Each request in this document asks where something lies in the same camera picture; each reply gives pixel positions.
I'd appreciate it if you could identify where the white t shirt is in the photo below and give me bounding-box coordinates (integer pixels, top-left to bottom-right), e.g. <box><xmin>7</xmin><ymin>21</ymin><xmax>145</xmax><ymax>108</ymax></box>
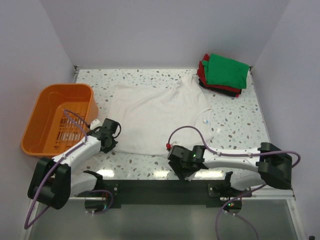
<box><xmin>108</xmin><ymin>75</ymin><xmax>213</xmax><ymax>156</ymax></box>

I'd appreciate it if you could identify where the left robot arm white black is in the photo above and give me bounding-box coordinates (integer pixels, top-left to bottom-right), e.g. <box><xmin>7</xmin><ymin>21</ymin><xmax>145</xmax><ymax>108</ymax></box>
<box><xmin>27</xmin><ymin>118</ymin><xmax>122</xmax><ymax>210</ymax></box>

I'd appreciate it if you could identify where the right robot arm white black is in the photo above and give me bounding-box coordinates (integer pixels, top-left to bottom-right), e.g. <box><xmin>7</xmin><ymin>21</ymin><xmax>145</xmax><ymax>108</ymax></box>
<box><xmin>167</xmin><ymin>142</ymin><xmax>292</xmax><ymax>197</ymax></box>

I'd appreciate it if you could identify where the orange plastic basket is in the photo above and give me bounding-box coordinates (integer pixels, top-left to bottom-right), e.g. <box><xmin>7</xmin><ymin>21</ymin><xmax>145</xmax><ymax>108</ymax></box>
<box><xmin>21</xmin><ymin>83</ymin><xmax>99</xmax><ymax>158</ymax></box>

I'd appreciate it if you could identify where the red folded t shirt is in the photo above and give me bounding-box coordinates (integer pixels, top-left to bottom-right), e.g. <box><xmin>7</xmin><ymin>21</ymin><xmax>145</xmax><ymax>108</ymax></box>
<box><xmin>196</xmin><ymin>53</ymin><xmax>243</xmax><ymax>95</ymax></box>

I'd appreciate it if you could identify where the green folded t shirt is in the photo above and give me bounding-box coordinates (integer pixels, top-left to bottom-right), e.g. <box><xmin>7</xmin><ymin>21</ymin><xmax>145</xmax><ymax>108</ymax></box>
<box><xmin>201</xmin><ymin>53</ymin><xmax>250</xmax><ymax>90</ymax></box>

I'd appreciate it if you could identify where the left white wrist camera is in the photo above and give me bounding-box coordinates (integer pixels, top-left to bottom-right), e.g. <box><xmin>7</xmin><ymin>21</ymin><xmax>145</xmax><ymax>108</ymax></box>
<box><xmin>89</xmin><ymin>119</ymin><xmax>101</xmax><ymax>130</ymax></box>

